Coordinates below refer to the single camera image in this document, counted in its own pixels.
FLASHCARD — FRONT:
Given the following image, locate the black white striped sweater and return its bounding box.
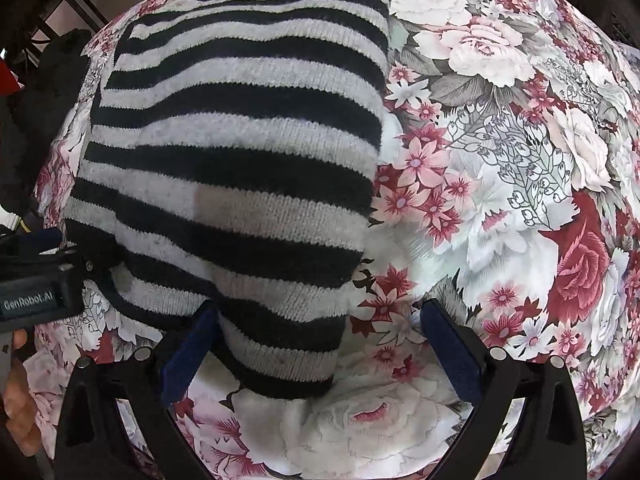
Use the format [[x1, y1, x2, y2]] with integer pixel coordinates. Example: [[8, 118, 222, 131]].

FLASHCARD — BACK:
[[65, 0, 393, 401]]

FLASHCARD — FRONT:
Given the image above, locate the person's left hand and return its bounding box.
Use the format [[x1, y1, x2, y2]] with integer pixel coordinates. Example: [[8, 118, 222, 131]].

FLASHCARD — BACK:
[[0, 329, 44, 457]]

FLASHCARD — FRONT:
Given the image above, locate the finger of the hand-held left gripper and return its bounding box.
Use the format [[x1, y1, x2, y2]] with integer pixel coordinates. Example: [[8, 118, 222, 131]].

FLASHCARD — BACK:
[[59, 240, 126, 282]]

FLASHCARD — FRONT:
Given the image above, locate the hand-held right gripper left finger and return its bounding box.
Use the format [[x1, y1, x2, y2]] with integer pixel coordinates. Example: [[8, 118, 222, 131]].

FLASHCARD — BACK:
[[54, 301, 221, 480]]

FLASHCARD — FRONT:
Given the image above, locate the floral bedsheet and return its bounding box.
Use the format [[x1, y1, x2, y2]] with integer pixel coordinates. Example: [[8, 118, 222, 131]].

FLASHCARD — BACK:
[[22, 0, 640, 480]]

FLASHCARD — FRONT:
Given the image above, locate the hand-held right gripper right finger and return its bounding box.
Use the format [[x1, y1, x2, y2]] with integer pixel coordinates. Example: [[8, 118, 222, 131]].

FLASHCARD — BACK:
[[419, 299, 587, 480]]

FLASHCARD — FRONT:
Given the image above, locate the black cloth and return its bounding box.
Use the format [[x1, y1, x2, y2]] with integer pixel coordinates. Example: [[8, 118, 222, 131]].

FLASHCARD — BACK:
[[0, 29, 94, 213]]

